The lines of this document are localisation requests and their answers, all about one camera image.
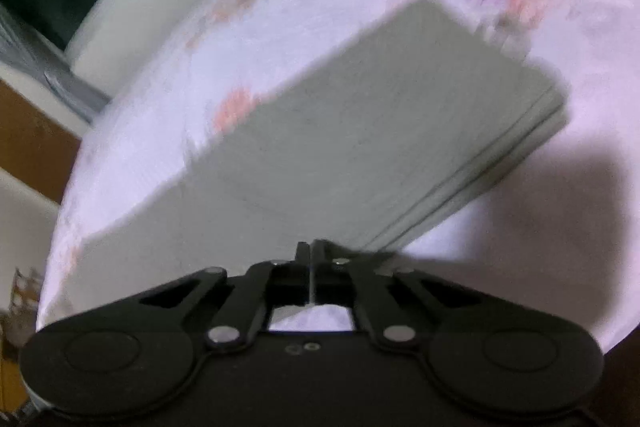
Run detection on grey pants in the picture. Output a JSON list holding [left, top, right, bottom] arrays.
[[65, 0, 565, 313]]

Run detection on wooden chair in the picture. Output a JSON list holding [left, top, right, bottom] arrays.
[[1, 269, 43, 349]]

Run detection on brown wooden door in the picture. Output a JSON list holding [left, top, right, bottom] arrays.
[[0, 81, 80, 204]]

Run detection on left grey curtain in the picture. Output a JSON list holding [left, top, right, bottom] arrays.
[[1, 5, 111, 124]]

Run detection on pink floral bed sheet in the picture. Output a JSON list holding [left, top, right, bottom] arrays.
[[37, 0, 639, 349]]

